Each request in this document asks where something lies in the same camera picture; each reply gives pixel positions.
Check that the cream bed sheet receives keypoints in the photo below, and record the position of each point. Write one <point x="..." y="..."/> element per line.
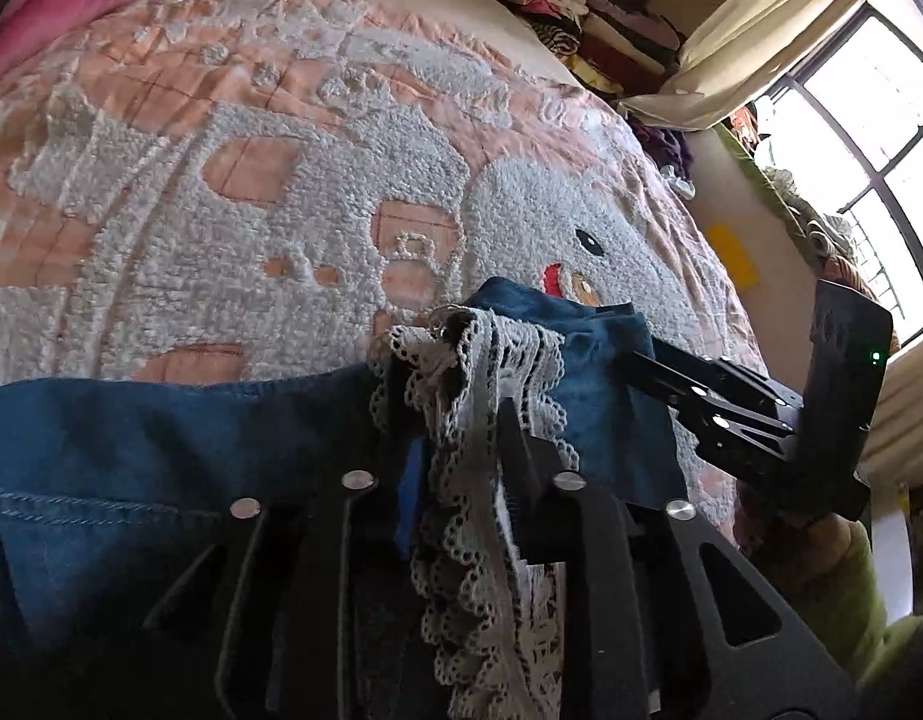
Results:
<point x="469" y="22"/>

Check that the green windowsill cloth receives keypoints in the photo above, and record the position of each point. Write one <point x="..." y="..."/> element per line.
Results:
<point x="784" y="202"/>

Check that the window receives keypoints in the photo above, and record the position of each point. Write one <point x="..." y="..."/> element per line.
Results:
<point x="896" y="90"/>

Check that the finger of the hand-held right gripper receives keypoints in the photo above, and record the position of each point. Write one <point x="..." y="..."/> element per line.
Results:
<point x="716" y="382"/>
<point x="739" y="442"/>

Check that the stack of folded clothes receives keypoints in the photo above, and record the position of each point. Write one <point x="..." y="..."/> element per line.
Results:
<point x="604" y="22"/>

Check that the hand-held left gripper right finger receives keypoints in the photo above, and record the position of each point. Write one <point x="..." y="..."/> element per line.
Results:
<point x="536" y="495"/>

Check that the purple clothes pile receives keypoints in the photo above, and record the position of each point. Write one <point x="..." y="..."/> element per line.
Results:
<point x="660" y="146"/>

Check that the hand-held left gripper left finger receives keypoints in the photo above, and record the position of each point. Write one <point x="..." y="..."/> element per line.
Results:
<point x="410" y="495"/>

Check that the cream curtain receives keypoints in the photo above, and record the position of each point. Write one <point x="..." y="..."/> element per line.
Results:
<point x="769" y="37"/>

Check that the peach embroidered blanket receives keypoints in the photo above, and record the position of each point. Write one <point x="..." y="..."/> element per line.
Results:
<point x="206" y="240"/>

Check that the blue denim pants lace trim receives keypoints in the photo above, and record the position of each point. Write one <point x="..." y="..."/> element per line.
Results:
<point x="131" y="450"/>

